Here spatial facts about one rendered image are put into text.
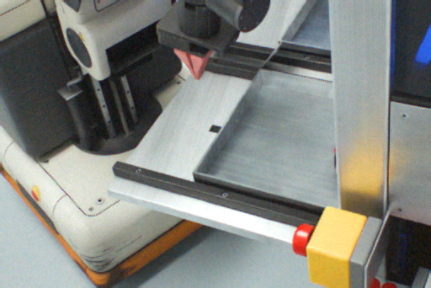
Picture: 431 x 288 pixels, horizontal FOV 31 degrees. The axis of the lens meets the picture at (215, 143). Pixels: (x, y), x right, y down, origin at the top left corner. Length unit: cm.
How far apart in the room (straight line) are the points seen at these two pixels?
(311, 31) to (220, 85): 21
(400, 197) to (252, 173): 34
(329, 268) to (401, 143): 18
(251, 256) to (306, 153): 102
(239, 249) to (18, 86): 77
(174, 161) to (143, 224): 83
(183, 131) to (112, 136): 94
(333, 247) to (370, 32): 27
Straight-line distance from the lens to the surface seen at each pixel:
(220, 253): 225
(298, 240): 96
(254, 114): 132
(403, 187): 93
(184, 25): 104
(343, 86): 85
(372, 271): 96
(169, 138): 131
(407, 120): 86
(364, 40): 80
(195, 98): 137
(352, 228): 95
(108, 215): 204
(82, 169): 218
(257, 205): 115
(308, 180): 120
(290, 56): 140
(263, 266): 220
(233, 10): 94
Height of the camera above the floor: 177
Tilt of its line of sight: 44 degrees down
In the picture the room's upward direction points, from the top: 11 degrees counter-clockwise
